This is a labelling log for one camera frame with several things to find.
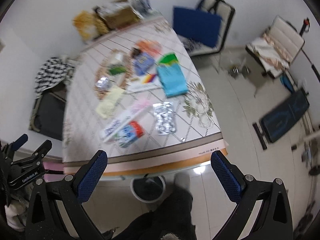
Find white toothpaste box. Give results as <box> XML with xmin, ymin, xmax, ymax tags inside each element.
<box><xmin>99</xmin><ymin>102</ymin><xmax>151</xmax><ymax>142</ymax></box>

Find red blue milk carton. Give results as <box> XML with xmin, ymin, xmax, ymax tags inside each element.
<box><xmin>116</xmin><ymin>121</ymin><xmax>144</xmax><ymax>148</ymax></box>

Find blue green snack bag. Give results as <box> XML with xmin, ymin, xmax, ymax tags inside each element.
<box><xmin>156</xmin><ymin>53</ymin><xmax>188</xmax><ymax>98</ymax></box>

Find white round trash bin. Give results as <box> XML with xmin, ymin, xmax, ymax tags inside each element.
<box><xmin>130</xmin><ymin>176</ymin><xmax>166</xmax><ymax>204</ymax></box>

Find pink suitcase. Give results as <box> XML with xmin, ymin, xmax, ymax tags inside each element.
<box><xmin>43</xmin><ymin>162</ymin><xmax>64</xmax><ymax>175</ymax></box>

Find black white checkered cloth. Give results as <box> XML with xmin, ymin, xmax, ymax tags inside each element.
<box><xmin>35</xmin><ymin>57</ymin><xmax>75</xmax><ymax>99</ymax></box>

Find pale yellow medicine box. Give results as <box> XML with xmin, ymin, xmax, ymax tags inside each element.
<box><xmin>95</xmin><ymin>86</ymin><xmax>125</xmax><ymax>119</ymax></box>

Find black trousers legs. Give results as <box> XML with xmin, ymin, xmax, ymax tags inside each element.
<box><xmin>114</xmin><ymin>187</ymin><xmax>196</xmax><ymax>239</ymax></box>

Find right grey slipper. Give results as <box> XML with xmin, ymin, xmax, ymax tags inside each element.
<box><xmin>174</xmin><ymin>172</ymin><xmax>190</xmax><ymax>192</ymax></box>

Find small silver blister pack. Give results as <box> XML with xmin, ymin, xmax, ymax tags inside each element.
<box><xmin>95</xmin><ymin>76</ymin><xmax>113</xmax><ymax>92</ymax></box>

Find green small packet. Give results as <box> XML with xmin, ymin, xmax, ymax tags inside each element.
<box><xmin>108</xmin><ymin>64</ymin><xmax>126</xmax><ymax>75</ymax></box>

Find patterned tablecloth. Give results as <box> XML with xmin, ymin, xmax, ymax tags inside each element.
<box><xmin>62</xmin><ymin>16</ymin><xmax>226</xmax><ymax>177</ymax></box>

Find yellow bag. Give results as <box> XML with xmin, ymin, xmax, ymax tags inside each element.
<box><xmin>73</xmin><ymin>10</ymin><xmax>109</xmax><ymax>42</ymax></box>

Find white box coloured stripes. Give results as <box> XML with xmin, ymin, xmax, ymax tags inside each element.
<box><xmin>126</xmin><ymin>73</ymin><xmax>162</xmax><ymax>94</ymax></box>

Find blue snack packet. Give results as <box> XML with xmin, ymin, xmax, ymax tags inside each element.
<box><xmin>133</xmin><ymin>52</ymin><xmax>155</xmax><ymax>76</ymax></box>

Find orange snack packet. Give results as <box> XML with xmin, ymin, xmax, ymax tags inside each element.
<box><xmin>134</xmin><ymin>40</ymin><xmax>162</xmax><ymax>57</ymax></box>

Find brown cardboard box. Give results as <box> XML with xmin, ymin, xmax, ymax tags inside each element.
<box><xmin>95</xmin><ymin>2</ymin><xmax>140</xmax><ymax>30</ymax></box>

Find cream chair with cloth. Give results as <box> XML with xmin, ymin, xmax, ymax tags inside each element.
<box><xmin>246</xmin><ymin>15</ymin><xmax>305</xmax><ymax>79</ymax></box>

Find blue board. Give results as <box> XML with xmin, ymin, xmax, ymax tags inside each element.
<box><xmin>173</xmin><ymin>7</ymin><xmax>222</xmax><ymax>47</ymax></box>

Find black cream folding chair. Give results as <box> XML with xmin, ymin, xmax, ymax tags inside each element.
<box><xmin>179</xmin><ymin>0</ymin><xmax>235</xmax><ymax>57</ymax></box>

